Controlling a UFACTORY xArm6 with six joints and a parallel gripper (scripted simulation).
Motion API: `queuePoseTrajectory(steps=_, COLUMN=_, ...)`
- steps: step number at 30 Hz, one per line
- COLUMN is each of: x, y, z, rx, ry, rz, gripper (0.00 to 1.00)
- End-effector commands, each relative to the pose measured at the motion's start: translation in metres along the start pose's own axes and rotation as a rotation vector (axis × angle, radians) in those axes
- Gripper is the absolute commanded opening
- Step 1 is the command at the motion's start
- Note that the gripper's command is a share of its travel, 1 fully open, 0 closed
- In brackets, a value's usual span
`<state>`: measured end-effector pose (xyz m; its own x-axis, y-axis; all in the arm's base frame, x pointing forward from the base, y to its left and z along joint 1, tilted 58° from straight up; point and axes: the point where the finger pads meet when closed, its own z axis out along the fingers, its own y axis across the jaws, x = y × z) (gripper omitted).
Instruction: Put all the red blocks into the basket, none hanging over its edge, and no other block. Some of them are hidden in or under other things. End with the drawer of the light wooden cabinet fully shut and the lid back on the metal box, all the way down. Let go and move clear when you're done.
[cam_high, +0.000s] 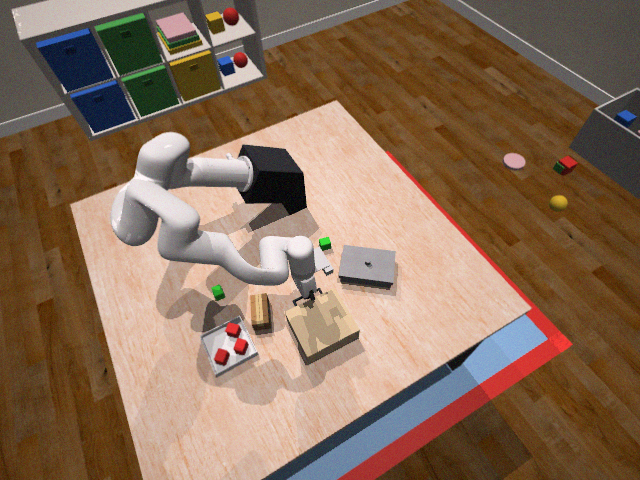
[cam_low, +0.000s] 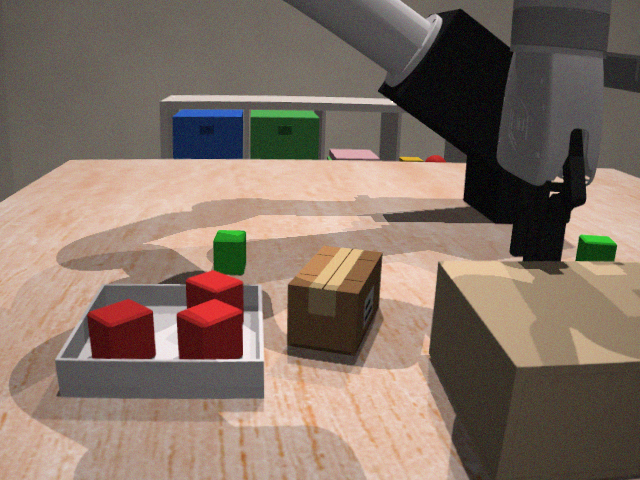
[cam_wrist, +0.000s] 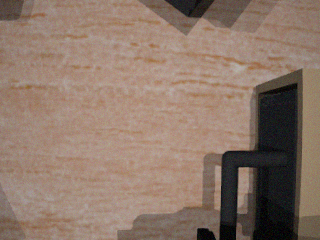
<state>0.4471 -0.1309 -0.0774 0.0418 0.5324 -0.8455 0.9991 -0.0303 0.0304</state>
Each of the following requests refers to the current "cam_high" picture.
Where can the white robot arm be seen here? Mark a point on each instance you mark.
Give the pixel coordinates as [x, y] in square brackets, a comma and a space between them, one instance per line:
[160, 167]

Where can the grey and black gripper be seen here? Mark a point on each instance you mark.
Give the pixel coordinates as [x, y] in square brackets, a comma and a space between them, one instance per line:
[306, 287]

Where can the green block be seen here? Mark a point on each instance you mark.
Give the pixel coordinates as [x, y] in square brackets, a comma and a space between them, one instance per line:
[217, 292]
[325, 243]

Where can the brown cardboard box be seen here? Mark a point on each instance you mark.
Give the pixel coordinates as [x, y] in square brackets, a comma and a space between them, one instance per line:
[260, 312]

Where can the red block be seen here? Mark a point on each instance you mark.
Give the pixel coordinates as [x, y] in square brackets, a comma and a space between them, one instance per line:
[233, 330]
[240, 346]
[221, 356]

